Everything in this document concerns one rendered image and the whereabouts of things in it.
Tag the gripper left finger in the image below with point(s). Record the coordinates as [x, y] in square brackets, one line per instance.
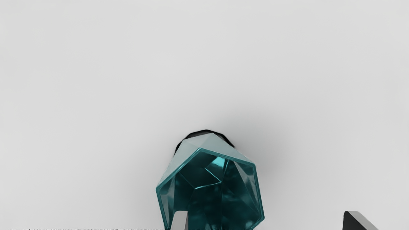
[179, 221]

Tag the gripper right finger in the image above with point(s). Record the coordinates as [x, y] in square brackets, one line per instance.
[356, 222]

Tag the teal faceted mug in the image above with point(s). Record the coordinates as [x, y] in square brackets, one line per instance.
[211, 185]

